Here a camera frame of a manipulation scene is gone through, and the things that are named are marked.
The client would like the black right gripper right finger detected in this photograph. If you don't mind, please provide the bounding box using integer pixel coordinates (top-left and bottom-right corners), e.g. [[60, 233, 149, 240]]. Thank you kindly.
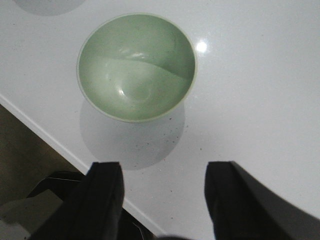
[[204, 161, 320, 240]]

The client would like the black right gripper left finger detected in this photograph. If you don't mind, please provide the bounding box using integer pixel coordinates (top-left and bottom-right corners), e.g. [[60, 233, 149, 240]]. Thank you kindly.
[[30, 162, 125, 240]]

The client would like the green bowl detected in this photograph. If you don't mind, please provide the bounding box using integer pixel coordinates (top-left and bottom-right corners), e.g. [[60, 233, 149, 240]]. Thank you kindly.
[[76, 12, 197, 123]]

